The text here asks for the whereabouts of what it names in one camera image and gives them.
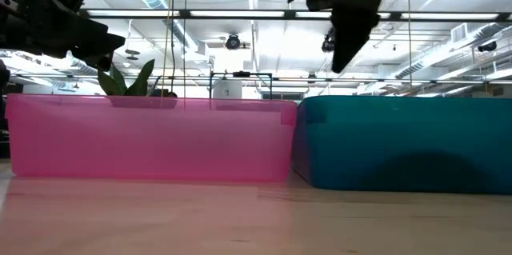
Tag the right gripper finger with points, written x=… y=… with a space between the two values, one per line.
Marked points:
x=350 y=35

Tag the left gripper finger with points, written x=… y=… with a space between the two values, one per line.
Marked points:
x=100 y=41
x=102 y=62

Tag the translucent red plastic bin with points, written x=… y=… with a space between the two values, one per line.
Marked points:
x=152 y=143

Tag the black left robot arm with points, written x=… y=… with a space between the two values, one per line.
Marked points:
x=3 y=95

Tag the green artificial plant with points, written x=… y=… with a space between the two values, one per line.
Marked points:
x=140 y=83

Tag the translucent blue plastic bin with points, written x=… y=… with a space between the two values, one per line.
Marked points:
x=400 y=127

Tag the black overhead crossbar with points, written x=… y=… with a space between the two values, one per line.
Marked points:
x=240 y=14

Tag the white air vent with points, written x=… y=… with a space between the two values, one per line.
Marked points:
x=460 y=33

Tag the white box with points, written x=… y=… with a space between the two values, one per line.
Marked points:
x=227 y=90

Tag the black ceiling-mounted device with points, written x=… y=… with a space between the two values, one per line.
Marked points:
x=486 y=46

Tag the distant black frame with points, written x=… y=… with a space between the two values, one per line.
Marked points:
x=241 y=74

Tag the black overhead camera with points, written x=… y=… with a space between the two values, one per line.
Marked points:
x=233 y=42

